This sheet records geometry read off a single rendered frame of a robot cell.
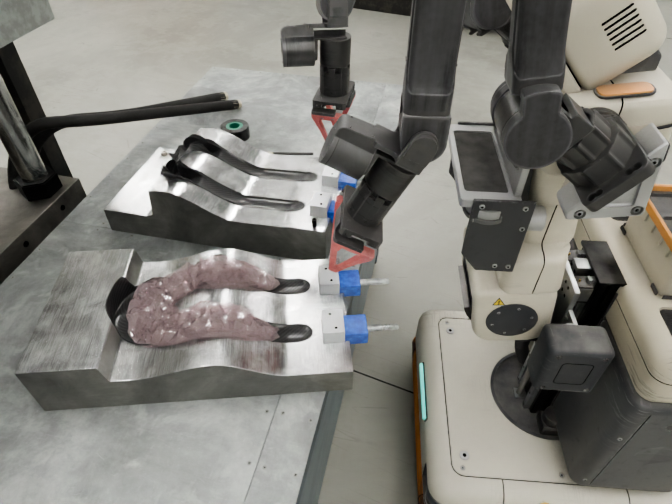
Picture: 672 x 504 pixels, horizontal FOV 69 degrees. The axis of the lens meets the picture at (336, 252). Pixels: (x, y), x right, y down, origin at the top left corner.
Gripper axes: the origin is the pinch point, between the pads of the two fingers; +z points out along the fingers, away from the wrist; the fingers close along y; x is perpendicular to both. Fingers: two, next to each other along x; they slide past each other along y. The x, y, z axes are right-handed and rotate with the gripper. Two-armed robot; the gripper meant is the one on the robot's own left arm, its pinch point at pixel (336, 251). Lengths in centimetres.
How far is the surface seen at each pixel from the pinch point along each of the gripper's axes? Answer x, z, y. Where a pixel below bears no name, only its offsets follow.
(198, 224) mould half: -21.1, 25.8, -21.0
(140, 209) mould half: -34, 32, -25
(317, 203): -1.1, 9.4, -22.3
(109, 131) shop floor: -90, 156, -202
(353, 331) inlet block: 8.6, 9.9, 5.8
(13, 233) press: -58, 53, -24
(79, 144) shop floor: -101, 161, -186
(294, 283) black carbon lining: -0.9, 16.7, -6.2
